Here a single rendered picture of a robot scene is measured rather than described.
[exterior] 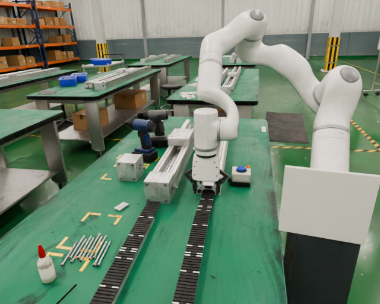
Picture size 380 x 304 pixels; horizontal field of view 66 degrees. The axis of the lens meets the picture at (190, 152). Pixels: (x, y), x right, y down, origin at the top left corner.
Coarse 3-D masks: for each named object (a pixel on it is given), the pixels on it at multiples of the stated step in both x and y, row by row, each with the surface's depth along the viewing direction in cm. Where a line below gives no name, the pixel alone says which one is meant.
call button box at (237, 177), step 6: (234, 168) 127; (246, 168) 127; (234, 174) 123; (240, 174) 122; (246, 174) 122; (228, 180) 128; (234, 180) 124; (240, 180) 123; (246, 180) 123; (240, 186) 124; (246, 186) 124
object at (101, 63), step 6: (102, 54) 641; (108, 54) 639; (114, 54) 638; (120, 54) 637; (90, 60) 586; (96, 60) 555; (102, 60) 554; (108, 60) 556; (84, 66) 556; (90, 66) 554; (96, 66) 553; (102, 66) 551; (108, 66) 550; (102, 72) 643
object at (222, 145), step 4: (220, 144) 159; (224, 144) 148; (220, 148) 143; (224, 148) 143; (220, 152) 139; (224, 152) 139; (220, 156) 134; (224, 156) 140; (220, 160) 130; (224, 160) 139; (220, 164) 126; (224, 164) 141; (220, 168) 122; (220, 176) 116; (200, 184) 118; (204, 184) 118; (208, 184) 118; (212, 184) 118; (216, 184) 117; (200, 188) 119; (204, 188) 118; (208, 188) 118; (212, 188) 118; (220, 188) 117; (200, 192) 120; (220, 192) 118
